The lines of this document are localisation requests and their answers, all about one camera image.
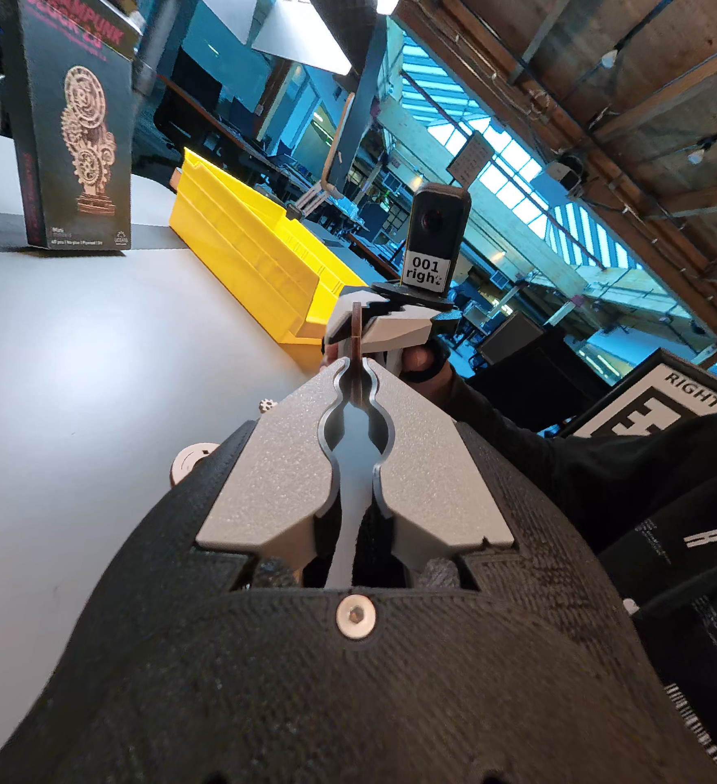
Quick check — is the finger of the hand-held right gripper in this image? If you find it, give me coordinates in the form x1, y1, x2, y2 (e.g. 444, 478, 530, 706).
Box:
323, 288, 409, 345
361, 306, 440, 372

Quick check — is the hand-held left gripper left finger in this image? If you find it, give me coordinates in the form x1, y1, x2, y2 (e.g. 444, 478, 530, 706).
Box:
195, 358, 350, 588

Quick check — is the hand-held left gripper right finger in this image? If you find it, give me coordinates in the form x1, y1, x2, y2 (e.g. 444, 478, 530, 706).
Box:
363, 358, 516, 590

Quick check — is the brown wooden disc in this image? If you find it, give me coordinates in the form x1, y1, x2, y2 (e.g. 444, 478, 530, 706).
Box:
350, 302, 366, 410

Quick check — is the pale wooden ring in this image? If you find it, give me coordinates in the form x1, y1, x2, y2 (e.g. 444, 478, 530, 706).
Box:
169, 442, 221, 488

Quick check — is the person's right forearm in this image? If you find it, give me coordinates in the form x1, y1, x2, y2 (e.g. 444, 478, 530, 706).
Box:
441, 370, 717, 552

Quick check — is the grey desk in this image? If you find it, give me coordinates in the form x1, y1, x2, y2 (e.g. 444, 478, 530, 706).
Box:
0, 125, 347, 754

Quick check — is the person's right hand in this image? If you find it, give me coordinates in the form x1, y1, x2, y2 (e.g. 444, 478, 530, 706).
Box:
402, 343, 457, 402

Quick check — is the hanging white sign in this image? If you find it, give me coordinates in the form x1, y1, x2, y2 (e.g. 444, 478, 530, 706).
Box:
446, 130, 495, 186

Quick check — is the black monitor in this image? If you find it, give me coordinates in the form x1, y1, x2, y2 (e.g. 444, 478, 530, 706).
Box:
479, 309, 550, 370

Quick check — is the yellow plastic bin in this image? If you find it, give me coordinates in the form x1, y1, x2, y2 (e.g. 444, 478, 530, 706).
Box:
169, 148, 371, 347

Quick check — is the white floor lamp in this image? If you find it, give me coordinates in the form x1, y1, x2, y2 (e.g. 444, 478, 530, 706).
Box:
290, 92, 359, 223

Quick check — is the black white tag board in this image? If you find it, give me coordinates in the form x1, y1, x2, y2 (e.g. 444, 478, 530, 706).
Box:
557, 348, 717, 439

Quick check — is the white lamp panel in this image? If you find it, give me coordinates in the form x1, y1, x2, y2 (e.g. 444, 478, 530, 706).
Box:
251, 0, 353, 76
202, 0, 255, 44

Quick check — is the black puzzle box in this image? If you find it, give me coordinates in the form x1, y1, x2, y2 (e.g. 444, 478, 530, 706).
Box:
0, 0, 139, 251

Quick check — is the ceiling security camera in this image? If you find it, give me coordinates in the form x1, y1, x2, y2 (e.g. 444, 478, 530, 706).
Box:
545, 153, 588, 194

